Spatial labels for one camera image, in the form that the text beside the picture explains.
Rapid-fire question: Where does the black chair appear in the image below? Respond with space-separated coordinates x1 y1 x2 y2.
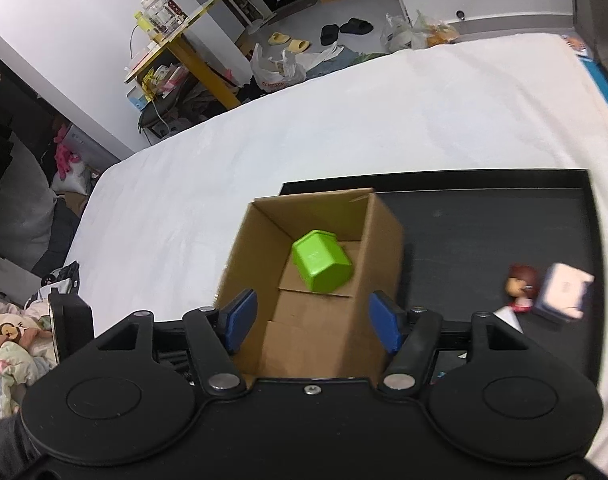
138 92 185 133

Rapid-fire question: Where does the grey beanbag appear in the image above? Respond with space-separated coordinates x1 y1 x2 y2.
0 145 60 271

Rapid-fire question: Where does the dark grey cabinet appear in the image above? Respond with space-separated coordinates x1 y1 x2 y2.
568 0 608 101

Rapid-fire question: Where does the clear plastic bag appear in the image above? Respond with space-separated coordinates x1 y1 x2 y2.
381 12 427 52

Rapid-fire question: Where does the blue and white box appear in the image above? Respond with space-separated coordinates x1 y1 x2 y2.
125 85 150 111

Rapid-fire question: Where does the printed blanket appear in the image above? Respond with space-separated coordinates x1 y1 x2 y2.
0 300 57 421

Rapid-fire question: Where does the yellow table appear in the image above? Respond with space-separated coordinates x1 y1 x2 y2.
123 0 242 111

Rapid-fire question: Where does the plastic bag with orange contents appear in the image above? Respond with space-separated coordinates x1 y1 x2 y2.
416 10 459 48

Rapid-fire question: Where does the brown cardboard box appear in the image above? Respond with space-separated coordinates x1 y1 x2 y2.
216 187 405 381

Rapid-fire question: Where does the dark grey cloth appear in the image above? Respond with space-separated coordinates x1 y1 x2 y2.
0 410 40 480

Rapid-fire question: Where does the black tray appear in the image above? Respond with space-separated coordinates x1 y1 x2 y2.
279 169 607 386

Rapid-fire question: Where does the printed blue mat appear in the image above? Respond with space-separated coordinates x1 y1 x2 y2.
564 32 608 136

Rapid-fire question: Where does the green plastic container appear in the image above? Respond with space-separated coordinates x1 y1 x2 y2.
291 229 353 293

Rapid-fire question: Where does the brown-haired doll figurine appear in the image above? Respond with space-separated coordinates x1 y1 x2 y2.
505 262 540 313

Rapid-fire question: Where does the white plastic bag red print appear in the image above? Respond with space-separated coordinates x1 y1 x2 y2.
250 44 307 93

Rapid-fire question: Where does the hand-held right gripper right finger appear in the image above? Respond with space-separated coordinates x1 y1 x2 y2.
369 290 534 393

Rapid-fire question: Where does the pale lavender cube toy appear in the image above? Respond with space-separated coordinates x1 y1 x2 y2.
534 262 595 321

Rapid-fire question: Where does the black shelf unit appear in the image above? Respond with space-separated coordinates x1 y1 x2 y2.
0 45 50 201

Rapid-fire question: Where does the denim cloth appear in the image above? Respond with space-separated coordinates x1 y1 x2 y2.
304 45 389 78

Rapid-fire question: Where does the white standing fan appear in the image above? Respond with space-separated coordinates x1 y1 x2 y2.
216 0 277 36

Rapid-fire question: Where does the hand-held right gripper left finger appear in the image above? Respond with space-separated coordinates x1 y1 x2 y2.
91 287 259 396

